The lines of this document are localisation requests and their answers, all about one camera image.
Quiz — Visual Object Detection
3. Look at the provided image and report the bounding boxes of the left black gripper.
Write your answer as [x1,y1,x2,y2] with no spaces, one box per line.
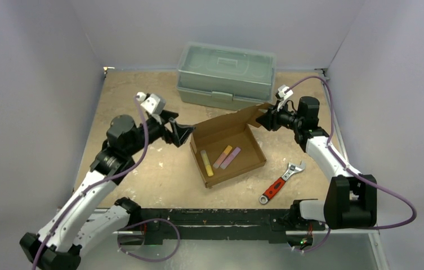
[126,109,194,156]

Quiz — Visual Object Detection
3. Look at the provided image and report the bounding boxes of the yellow highlighter marker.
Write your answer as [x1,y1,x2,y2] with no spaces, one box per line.
[200,150,214,177]

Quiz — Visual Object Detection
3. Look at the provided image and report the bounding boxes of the brown cardboard box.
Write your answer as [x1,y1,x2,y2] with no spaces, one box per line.
[190,103,271,188]

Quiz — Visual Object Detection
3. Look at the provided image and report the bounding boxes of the purple highlighter marker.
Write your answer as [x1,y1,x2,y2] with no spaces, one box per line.
[220,147,241,169]

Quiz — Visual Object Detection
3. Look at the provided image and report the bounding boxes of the orange pink highlighter marker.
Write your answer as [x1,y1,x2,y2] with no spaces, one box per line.
[213,145,233,169]

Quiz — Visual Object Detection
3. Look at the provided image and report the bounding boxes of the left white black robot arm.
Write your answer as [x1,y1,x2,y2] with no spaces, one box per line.
[20,110,195,269]

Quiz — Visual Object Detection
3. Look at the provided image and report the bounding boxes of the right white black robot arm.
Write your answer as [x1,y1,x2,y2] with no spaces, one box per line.
[256,96,377,230]

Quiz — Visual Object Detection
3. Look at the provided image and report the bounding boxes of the translucent green plastic toolbox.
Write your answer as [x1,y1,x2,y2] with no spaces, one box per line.
[177,42,276,110]

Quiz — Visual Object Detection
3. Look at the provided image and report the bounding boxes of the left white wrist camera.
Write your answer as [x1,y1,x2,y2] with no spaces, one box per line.
[136,92,166,124]

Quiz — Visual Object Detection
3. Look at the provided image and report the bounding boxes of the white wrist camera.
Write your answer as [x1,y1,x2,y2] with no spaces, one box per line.
[275,85,293,112]
[136,92,166,124]

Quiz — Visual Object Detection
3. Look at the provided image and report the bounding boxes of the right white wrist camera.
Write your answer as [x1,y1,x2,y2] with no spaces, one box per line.
[275,85,293,112]

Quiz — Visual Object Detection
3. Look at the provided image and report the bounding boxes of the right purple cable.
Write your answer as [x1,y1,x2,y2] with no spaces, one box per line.
[286,75,418,255]

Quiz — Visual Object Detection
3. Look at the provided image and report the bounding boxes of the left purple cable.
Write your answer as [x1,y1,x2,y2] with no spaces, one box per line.
[30,94,150,270]

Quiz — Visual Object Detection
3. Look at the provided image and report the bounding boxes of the red handled adjustable wrench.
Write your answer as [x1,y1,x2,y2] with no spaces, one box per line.
[258,161,306,205]

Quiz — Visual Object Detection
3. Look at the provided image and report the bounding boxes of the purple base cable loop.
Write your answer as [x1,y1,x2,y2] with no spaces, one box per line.
[117,218,181,263]

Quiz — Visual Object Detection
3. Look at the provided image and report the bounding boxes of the black metal base rail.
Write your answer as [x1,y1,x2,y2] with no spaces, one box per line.
[126,208,325,245]

